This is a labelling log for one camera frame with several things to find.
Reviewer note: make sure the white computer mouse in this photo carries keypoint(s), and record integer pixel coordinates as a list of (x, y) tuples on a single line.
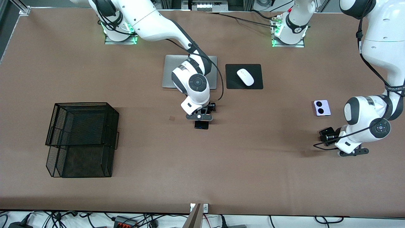
[(245, 77)]

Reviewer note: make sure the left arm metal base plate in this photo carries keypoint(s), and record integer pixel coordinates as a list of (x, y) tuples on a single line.
[(288, 46)]

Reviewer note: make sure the silver closed laptop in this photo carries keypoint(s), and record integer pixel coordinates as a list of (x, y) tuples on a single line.
[(167, 76)]

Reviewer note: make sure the black flip phone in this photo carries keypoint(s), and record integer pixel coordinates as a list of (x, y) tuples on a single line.
[(325, 130)]

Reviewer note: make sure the long black slab phone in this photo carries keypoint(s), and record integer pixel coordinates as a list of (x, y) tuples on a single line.
[(201, 125)]

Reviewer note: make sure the black mesh two-tier tray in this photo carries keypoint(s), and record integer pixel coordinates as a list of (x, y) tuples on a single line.
[(85, 126)]

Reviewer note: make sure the small metal edge bracket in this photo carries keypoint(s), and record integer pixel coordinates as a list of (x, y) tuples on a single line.
[(205, 208)]

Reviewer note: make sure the lilac flip phone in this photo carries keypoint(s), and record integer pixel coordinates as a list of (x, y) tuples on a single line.
[(322, 107)]

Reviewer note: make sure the black mouse pad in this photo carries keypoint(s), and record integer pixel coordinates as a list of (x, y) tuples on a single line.
[(232, 82)]

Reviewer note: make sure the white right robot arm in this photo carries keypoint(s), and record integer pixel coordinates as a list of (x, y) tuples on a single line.
[(148, 22)]

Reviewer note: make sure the grey slanted beam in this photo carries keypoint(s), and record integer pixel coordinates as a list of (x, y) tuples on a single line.
[(193, 220)]

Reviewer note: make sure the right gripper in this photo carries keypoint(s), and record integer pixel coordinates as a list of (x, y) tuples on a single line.
[(211, 107)]

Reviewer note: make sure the aluminium frame profile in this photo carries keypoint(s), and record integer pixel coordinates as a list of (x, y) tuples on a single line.
[(23, 10)]

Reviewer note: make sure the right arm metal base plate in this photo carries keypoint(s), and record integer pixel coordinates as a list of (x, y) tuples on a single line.
[(120, 42)]

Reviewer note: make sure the black orange power strip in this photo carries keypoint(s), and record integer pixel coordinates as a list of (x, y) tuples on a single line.
[(125, 222)]

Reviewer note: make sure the black power adapter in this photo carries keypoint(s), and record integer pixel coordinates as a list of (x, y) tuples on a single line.
[(19, 225)]

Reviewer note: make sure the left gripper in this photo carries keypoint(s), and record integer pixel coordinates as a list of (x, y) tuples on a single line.
[(334, 133)]

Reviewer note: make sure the white socket strip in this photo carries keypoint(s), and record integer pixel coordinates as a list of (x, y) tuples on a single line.
[(205, 5)]

